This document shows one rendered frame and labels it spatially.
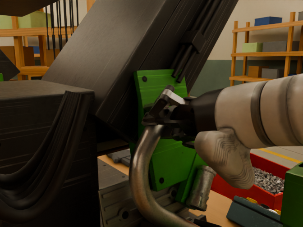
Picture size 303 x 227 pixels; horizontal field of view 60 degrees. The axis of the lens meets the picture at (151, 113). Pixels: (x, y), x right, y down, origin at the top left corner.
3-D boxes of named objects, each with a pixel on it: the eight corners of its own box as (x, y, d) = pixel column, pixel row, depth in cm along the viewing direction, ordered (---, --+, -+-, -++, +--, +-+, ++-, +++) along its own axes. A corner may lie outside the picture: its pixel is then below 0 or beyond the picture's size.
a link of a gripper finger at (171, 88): (176, 86, 34) (166, 106, 39) (163, 80, 34) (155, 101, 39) (167, 102, 33) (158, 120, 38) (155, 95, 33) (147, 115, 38)
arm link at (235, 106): (189, 148, 26) (244, 148, 21) (223, 69, 31) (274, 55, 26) (236, 192, 30) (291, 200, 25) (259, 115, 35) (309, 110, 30)
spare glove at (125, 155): (98, 156, 107) (98, 150, 107) (119, 150, 114) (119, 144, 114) (128, 171, 93) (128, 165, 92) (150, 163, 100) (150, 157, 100)
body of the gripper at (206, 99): (263, 113, 35) (207, 120, 42) (229, 70, 31) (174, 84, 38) (248, 163, 31) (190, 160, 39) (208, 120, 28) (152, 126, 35)
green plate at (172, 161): (172, 170, 58) (157, 76, 58) (201, 173, 52) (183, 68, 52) (130, 186, 51) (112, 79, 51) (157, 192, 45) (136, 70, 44)
